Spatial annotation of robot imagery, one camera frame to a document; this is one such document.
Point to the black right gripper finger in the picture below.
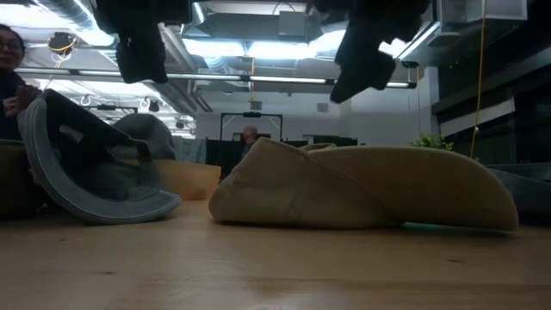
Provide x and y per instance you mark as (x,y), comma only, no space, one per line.
(355,64)
(382,66)

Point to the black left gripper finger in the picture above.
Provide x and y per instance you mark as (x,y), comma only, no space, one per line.
(156,62)
(131,62)

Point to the black ceiling spot lamp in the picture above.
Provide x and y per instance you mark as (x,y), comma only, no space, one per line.
(153,106)

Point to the bright ceiling light panel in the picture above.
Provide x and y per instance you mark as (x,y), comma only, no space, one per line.
(258,49)
(422,39)

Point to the long ceiling tube light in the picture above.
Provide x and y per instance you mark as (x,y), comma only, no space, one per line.
(202,77)

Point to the grey ceiling box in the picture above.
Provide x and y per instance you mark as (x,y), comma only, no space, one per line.
(292,23)

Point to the green potted plant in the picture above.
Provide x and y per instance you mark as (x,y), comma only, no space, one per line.
(430,143)

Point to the small grey hanging sign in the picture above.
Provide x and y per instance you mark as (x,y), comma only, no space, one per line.
(256,106)

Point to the person's hand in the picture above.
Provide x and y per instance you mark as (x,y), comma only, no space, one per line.
(21,99)

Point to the person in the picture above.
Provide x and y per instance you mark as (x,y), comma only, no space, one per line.
(249,134)
(8,47)

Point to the orange translucent bin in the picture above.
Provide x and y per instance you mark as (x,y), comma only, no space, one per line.
(189,178)

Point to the corrugated silver ventilation duct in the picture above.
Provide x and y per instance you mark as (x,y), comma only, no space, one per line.
(107,53)

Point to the square wall vent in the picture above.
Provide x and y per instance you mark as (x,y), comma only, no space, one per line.
(323,107)

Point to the smooth silver round duct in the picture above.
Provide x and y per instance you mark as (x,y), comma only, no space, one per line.
(199,13)

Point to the black metal frame stand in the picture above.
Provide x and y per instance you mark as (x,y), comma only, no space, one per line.
(251,114)

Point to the white rectangular duct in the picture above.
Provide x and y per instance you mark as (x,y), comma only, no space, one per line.
(495,10)

